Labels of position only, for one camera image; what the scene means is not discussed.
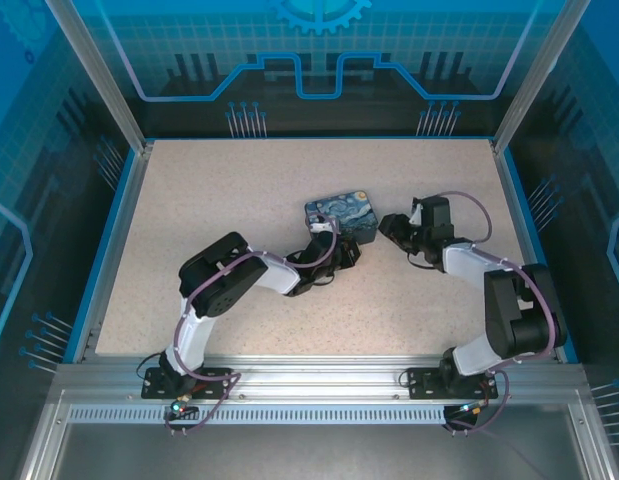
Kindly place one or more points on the starry night print box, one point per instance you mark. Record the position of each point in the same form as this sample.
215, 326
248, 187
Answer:
346, 210

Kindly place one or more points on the small circuit board with LEDs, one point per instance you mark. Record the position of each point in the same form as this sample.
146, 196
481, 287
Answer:
181, 409
473, 407

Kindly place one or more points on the aluminium side rail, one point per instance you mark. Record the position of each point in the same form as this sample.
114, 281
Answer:
117, 250
518, 225

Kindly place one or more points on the blue table border strip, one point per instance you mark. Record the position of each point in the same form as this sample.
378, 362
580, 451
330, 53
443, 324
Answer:
528, 225
101, 250

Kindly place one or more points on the aluminium frame post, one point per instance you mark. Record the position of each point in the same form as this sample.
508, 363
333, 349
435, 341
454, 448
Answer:
104, 85
534, 75

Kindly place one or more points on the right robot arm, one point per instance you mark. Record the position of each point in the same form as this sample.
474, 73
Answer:
469, 262

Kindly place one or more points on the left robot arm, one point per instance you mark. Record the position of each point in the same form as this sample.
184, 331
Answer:
279, 275

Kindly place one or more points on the aluminium front beam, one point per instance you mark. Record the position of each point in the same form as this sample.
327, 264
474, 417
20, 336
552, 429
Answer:
314, 375

